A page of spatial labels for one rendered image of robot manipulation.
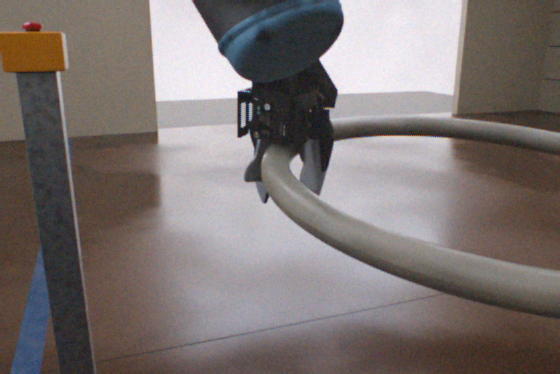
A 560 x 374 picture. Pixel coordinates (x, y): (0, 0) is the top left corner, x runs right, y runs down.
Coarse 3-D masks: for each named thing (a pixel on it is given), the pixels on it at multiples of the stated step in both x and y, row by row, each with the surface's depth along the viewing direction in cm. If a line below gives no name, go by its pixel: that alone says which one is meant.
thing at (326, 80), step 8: (312, 64) 55; (320, 64) 57; (304, 72) 56; (312, 72) 55; (320, 72) 58; (312, 80) 57; (320, 80) 58; (328, 80) 60; (320, 88) 59; (328, 88) 61; (336, 88) 64; (328, 96) 62; (336, 96) 64; (328, 104) 64
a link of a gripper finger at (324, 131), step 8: (320, 112) 57; (328, 112) 57; (320, 120) 57; (328, 120) 57; (312, 128) 58; (320, 128) 57; (328, 128) 57; (312, 136) 58; (320, 136) 57; (328, 136) 57; (320, 144) 58; (328, 144) 58; (320, 152) 58; (328, 152) 58; (328, 160) 59
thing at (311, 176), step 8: (304, 144) 56; (312, 144) 58; (304, 152) 56; (312, 152) 58; (304, 160) 57; (312, 160) 58; (320, 160) 58; (304, 168) 56; (312, 168) 58; (320, 168) 59; (304, 176) 56; (312, 176) 58; (320, 176) 59; (304, 184) 56; (312, 184) 58; (320, 184) 59; (320, 192) 60
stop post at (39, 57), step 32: (0, 32) 98; (32, 32) 100; (32, 64) 102; (64, 64) 104; (32, 96) 105; (32, 128) 107; (64, 128) 111; (32, 160) 108; (64, 160) 110; (32, 192) 110; (64, 192) 112; (64, 224) 114; (64, 256) 116; (64, 288) 118; (64, 320) 120; (64, 352) 123
